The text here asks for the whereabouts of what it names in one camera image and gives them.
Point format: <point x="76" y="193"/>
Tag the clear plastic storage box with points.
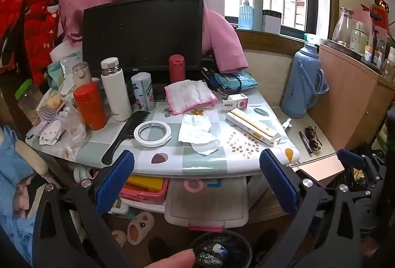
<point x="206" y="203"/>

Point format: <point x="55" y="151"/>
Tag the small beige bottle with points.
<point x="80" y="73"/>

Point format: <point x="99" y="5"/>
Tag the white steel thermos bottle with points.
<point x="115" y="92"/>

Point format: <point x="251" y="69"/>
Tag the wooden cabinet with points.
<point x="342" y="85"/>

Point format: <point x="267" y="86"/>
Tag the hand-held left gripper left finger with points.
<point x="112" y="181"/>

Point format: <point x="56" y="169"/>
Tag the printed cylindrical can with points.
<point x="143" y="92"/>

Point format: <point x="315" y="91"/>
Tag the black trash bin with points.
<point x="200" y="245"/>

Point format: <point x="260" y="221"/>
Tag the white table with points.
<point x="256" y="190"/>

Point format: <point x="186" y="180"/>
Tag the long white yellow box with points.
<point x="250" y="124"/>

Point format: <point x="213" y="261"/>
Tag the pink plastic basket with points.
<point x="145" y="196"/>

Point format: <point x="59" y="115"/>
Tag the dark sunglasses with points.
<point x="311" y="138"/>

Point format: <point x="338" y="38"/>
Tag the red digit clock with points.
<point x="382" y="4"/>

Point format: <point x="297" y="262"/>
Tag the green white wipes packs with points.
<point x="61" y="73"/>

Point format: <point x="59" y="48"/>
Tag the white box with dark lid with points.
<point x="271" y="24"/>

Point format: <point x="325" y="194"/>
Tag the black comb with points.
<point x="123" y="135"/>

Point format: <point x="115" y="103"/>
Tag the white plastic clip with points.
<point x="287" y="123"/>

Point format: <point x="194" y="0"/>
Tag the blue wipes pack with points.
<point x="247" y="81"/>

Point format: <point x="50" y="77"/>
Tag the black computer monitor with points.
<point x="139" y="36"/>

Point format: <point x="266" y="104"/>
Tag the small white pink box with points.
<point x="237" y="101"/>

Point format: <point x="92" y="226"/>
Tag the black pen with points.
<point x="305" y="142"/>

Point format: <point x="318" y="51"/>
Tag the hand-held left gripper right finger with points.
<point x="279" y="181"/>

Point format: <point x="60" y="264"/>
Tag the clear jar with green lid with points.
<point x="27" y="104"/>

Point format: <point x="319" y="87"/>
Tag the glass pitcher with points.
<point x="342" y="30"/>

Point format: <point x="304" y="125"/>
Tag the pale green kettle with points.
<point x="359" y="38"/>

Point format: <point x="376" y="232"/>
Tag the white tissue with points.
<point x="197" y="132"/>

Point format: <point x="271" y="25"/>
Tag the blue blanket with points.
<point x="12" y="163"/>

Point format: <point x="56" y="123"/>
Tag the person's left hand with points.
<point x="172" y="259"/>

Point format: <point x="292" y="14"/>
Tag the cream animal slipper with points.
<point x="139" y="226"/>
<point x="118" y="237"/>

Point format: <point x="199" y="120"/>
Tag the lavender pouch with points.
<point x="47" y="113"/>

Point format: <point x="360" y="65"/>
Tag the blue spray bottle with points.
<point x="245" y="16"/>

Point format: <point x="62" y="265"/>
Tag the patterned table cover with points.
<point x="172" y="156"/>

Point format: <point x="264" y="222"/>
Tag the low side cabinet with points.
<point x="321" y="167"/>

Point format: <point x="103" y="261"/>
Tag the blue thermos jug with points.
<point x="301" y="82"/>

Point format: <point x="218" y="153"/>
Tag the orange-red tumbler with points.
<point x="91" y="107"/>

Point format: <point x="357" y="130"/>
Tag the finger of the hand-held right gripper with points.
<point x="351" y="159"/>

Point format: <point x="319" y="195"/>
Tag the white tape roll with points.
<point x="136" y="133"/>

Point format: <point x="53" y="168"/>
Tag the small red bottle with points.
<point x="176" y="69"/>

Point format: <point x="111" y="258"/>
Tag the tall pale tumbler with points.
<point x="257" y="11"/>

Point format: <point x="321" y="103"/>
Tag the red jacket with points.
<point x="37" y="8"/>

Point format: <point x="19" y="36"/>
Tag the clear plastic bag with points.
<point x="72" y="132"/>

